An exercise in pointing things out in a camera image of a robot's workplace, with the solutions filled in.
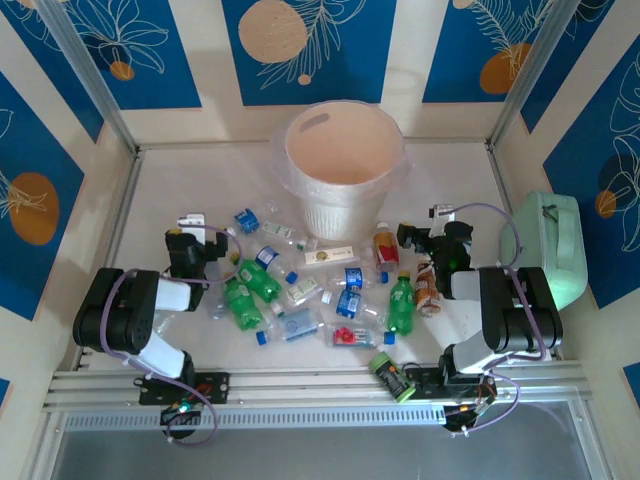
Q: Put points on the crushed blue label bottle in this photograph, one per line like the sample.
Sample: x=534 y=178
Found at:
x=246 y=220

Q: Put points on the brown orange label bottle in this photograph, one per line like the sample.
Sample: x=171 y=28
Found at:
x=427 y=290

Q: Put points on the red label bottle orange cap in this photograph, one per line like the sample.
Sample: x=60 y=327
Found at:
x=386 y=250

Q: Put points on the small water bottle blue cap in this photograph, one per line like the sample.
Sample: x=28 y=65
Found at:
x=353 y=278

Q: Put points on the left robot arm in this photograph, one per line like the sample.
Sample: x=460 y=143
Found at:
x=115 y=310

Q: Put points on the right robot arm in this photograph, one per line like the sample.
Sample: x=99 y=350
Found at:
x=520 y=310

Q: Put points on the white ribbed plastic bin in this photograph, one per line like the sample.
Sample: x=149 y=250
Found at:
x=345 y=150

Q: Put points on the dimpled clear bottle blue label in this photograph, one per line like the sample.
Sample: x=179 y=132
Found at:
x=267 y=256

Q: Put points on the small clear plastic bottle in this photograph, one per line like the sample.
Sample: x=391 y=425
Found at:
x=271 y=205

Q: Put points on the mint green zipped case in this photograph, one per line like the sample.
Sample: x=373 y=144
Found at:
x=550 y=250

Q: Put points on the large clear bottle blue print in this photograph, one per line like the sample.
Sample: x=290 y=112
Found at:
x=297 y=326

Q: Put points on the blue label bottle white cap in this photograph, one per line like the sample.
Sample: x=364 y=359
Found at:
x=348 y=303

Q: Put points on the green black drink bottle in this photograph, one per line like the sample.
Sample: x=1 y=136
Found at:
x=392 y=377

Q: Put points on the small black controller board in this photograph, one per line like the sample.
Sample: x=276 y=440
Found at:
x=465 y=415
x=180 y=414

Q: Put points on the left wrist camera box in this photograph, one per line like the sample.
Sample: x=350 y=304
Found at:
x=191 y=221

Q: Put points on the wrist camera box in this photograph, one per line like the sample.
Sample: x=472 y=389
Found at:
x=191 y=221
x=440 y=212

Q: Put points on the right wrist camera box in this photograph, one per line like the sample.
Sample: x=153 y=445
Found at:
x=440 y=212

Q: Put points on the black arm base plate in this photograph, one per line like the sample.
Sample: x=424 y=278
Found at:
x=425 y=382
x=210 y=390

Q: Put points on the aluminium front rail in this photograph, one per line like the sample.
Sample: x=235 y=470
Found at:
x=310 y=385

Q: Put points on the aluminium frame post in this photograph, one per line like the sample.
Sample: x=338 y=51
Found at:
x=534 y=75
x=91 y=75

